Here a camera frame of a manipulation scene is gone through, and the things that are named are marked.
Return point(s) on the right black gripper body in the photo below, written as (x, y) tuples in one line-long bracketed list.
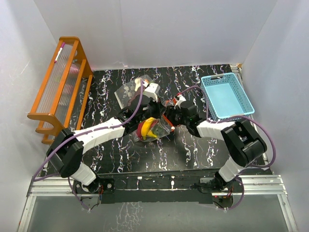
[(175, 116)]

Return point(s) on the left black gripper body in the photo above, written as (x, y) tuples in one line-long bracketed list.
[(153, 110)]

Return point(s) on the clear zip bag red slider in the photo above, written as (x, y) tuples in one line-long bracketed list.
[(162, 128)]

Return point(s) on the yellow fake banana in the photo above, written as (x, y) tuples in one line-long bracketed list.
[(146, 129)]

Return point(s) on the light blue plastic basket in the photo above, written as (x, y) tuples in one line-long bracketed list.
[(225, 96)]

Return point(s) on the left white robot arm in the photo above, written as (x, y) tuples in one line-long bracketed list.
[(67, 150)]

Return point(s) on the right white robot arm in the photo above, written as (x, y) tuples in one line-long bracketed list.
[(243, 142)]

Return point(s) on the clear bag with green leaf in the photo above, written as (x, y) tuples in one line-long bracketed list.
[(130, 90)]

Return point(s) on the orange wooden rack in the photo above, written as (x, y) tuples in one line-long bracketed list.
[(62, 98)]

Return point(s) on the pink white marker pen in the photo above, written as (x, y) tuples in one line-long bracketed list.
[(58, 54)]

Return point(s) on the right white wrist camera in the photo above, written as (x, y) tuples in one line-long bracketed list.
[(178, 99)]

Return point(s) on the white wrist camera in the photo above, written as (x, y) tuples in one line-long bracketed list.
[(178, 99), (152, 91)]

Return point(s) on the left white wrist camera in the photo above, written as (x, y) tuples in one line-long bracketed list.
[(152, 91)]

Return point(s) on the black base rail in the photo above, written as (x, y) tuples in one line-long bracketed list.
[(163, 187)]

